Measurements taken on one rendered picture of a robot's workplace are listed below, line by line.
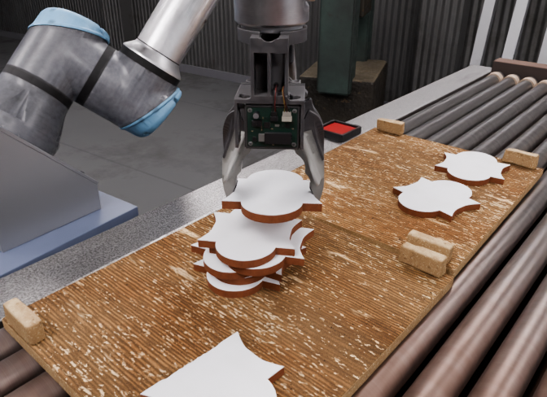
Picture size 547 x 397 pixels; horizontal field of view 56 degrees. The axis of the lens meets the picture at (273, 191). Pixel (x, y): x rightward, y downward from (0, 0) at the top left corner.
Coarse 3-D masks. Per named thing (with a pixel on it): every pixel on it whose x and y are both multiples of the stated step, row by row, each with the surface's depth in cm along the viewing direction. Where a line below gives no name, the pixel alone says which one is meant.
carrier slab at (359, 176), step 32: (352, 160) 97; (384, 160) 97; (416, 160) 97; (352, 192) 85; (384, 192) 85; (480, 192) 85; (512, 192) 85; (352, 224) 76; (384, 224) 76; (416, 224) 76; (448, 224) 76; (480, 224) 76
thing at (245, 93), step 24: (240, 24) 53; (264, 48) 48; (288, 48) 50; (264, 72) 52; (288, 72) 52; (240, 96) 53; (264, 96) 51; (288, 96) 52; (264, 120) 52; (288, 120) 51; (264, 144) 53; (288, 144) 52
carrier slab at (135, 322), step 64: (128, 256) 69; (192, 256) 69; (320, 256) 69; (384, 256) 69; (64, 320) 57; (128, 320) 57; (192, 320) 57; (256, 320) 57; (320, 320) 57; (384, 320) 57; (64, 384) 50; (128, 384) 49; (320, 384) 49
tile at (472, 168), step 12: (444, 156) 98; (456, 156) 96; (468, 156) 96; (480, 156) 96; (444, 168) 92; (456, 168) 91; (468, 168) 91; (480, 168) 91; (492, 168) 91; (504, 168) 92; (456, 180) 88; (468, 180) 87; (480, 180) 87; (492, 180) 88; (504, 180) 87
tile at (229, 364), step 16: (208, 352) 51; (224, 352) 51; (240, 352) 51; (192, 368) 50; (208, 368) 50; (224, 368) 50; (240, 368) 50; (256, 368) 50; (272, 368) 50; (160, 384) 48; (176, 384) 48; (192, 384) 48; (208, 384) 48; (224, 384) 48; (240, 384) 48; (256, 384) 48
